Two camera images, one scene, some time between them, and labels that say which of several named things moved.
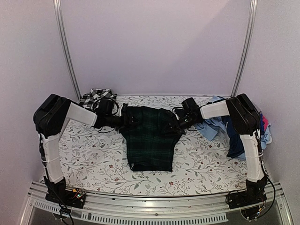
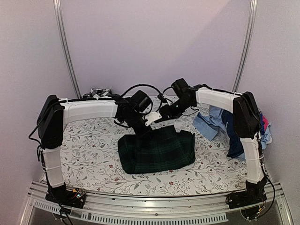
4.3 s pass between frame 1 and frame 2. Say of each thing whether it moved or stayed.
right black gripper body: moved
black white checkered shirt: stayed
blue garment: stayed
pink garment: stayed
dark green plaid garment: moved
